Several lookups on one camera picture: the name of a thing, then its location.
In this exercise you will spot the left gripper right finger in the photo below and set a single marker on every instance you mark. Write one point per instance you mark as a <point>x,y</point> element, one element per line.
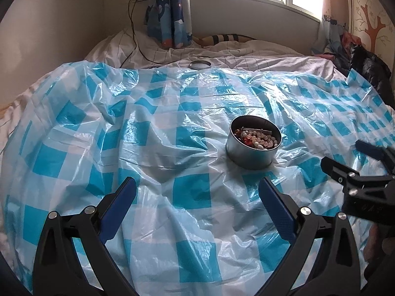
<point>336,268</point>

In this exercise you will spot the blue checkered plastic sheet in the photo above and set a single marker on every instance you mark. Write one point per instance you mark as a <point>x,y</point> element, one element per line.
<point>362,115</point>

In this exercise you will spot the white wardrobe tree decal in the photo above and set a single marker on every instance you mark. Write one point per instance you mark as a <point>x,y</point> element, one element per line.
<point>369,21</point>

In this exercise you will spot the jewelry inside tin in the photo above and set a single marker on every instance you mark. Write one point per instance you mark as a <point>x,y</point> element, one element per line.
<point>259,139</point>

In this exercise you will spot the black plastic bag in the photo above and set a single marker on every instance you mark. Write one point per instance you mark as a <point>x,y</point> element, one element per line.
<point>374,70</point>

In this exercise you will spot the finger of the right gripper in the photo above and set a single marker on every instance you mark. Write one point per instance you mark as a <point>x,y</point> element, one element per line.
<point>385,155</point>
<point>342,172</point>

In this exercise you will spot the round metal tin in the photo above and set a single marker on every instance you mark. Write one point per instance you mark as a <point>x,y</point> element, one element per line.
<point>249,158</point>

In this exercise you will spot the blue cartoon curtain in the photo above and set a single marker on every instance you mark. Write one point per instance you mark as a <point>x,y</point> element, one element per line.
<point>169,22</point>

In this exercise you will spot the round metal tin lid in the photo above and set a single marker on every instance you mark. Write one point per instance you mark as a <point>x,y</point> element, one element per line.
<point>199,65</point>

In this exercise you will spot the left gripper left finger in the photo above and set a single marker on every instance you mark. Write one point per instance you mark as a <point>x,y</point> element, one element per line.
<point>57,269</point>

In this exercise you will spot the striped pillow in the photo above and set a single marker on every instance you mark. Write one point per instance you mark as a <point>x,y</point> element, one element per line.
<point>215,39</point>

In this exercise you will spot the clothes pile by wall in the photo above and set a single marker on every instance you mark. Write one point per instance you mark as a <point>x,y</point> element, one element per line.
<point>335,43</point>

